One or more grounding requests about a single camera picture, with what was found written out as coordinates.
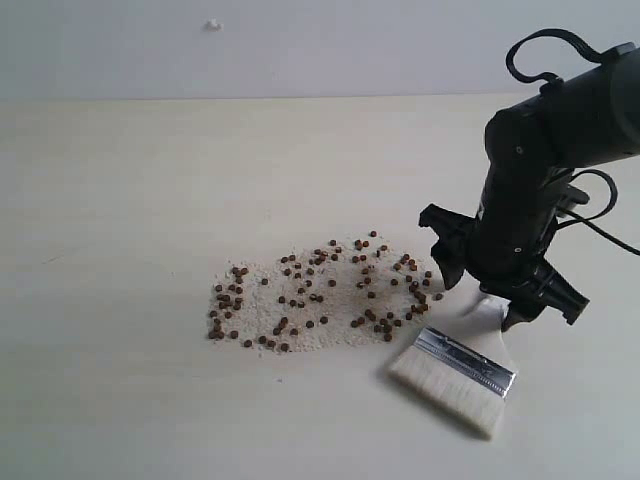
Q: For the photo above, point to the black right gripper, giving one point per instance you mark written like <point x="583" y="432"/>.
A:
<point x="503" y="245"/>

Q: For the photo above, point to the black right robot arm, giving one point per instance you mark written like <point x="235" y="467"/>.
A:
<point x="534" y="148"/>

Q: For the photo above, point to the small white wall lump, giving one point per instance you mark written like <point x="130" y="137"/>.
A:
<point x="212" y="25"/>

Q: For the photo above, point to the wide white bristle paintbrush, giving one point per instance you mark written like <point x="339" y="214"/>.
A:
<point x="461" y="365"/>

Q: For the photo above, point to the brown and white granule pile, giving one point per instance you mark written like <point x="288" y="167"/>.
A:
<point x="354" y="292"/>

